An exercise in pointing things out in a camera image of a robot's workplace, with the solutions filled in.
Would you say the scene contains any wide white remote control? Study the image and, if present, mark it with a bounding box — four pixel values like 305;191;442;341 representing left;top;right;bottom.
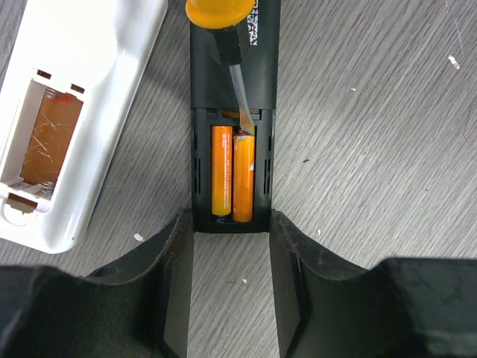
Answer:
1;1;168;254

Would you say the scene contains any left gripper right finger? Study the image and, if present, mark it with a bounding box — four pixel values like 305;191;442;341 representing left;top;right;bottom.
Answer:
269;211;476;357

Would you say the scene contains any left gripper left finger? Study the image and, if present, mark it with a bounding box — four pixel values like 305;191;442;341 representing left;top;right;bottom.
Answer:
1;210;194;357

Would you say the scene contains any black remote control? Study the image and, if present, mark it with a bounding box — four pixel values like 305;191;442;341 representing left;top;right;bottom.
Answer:
190;1;281;233

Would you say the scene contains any orange handled screwdriver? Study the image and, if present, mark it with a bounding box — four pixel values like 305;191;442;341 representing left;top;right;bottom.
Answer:
185;0;255;136

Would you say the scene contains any orange battery pair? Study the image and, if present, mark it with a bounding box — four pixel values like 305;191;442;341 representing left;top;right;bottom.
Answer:
210;125;256;223

